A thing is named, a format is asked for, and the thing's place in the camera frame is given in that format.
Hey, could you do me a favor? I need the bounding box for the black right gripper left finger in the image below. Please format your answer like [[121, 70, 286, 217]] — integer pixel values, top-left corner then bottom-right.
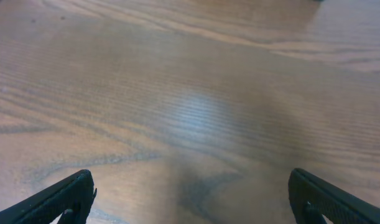
[[0, 169, 97, 224]]

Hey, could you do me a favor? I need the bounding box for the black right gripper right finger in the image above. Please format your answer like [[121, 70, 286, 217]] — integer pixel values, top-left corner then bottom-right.
[[288, 168, 380, 224]]

